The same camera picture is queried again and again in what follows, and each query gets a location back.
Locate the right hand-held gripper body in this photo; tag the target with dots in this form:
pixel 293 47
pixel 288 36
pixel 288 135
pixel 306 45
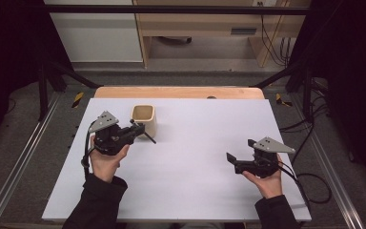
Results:
pixel 260 165

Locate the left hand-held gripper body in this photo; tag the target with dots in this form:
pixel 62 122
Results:
pixel 111 141

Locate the black pen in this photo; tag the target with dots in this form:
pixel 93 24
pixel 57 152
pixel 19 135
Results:
pixel 151 139

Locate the wooden pen holder cup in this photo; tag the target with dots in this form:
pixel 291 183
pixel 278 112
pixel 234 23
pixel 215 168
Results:
pixel 149 116

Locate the person's right hand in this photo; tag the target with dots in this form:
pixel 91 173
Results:
pixel 268 187

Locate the person's left hand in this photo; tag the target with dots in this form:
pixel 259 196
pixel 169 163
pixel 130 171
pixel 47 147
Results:
pixel 106 165

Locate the wooden table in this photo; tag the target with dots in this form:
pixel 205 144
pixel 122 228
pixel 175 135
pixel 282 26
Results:
pixel 171 92

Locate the white board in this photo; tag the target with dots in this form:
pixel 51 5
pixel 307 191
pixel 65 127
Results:
pixel 187 184

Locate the yellow black tape strip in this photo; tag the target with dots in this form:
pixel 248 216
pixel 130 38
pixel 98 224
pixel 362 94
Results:
pixel 281 100
pixel 77 99

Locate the black metal stand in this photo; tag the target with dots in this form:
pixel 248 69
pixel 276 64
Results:
pixel 43 92
pixel 306 92

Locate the white cabinet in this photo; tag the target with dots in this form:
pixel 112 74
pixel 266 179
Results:
pixel 98 38

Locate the grey label on desk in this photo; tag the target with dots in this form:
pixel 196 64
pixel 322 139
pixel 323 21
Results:
pixel 243 31

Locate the dark curtain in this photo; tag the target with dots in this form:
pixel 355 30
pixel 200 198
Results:
pixel 352 79
pixel 9 63

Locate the light wooden desk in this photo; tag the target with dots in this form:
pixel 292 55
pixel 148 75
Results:
pixel 203 24

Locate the aluminium rail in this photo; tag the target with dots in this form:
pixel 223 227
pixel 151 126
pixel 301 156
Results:
pixel 327 159
pixel 22 152

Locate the black horizontal frame bar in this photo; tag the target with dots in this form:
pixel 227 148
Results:
pixel 171 9

